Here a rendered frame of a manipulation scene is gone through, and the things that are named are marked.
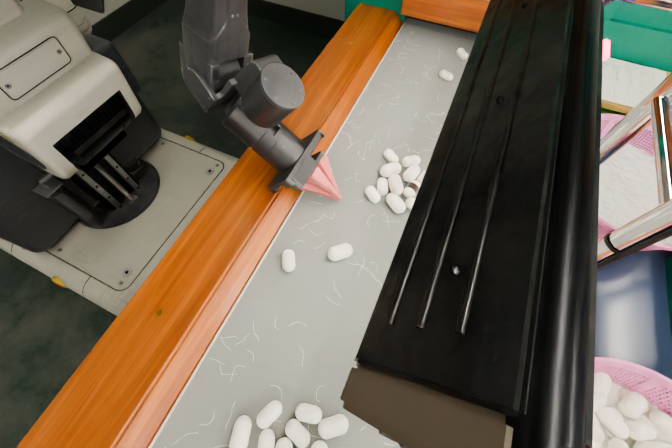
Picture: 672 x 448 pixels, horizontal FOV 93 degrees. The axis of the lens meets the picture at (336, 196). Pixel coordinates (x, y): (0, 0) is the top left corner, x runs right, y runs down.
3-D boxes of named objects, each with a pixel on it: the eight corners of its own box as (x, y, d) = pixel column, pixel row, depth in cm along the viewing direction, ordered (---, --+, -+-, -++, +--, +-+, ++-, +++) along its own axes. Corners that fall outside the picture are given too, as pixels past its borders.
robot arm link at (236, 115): (232, 99, 46) (210, 125, 43) (252, 75, 41) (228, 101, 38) (269, 132, 49) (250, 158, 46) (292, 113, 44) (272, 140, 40)
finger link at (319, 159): (358, 183, 49) (315, 143, 45) (339, 221, 46) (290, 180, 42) (333, 191, 54) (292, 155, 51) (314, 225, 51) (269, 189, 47)
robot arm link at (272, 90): (231, 59, 46) (179, 75, 41) (267, 5, 38) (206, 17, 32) (278, 129, 49) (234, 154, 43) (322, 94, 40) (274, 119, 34)
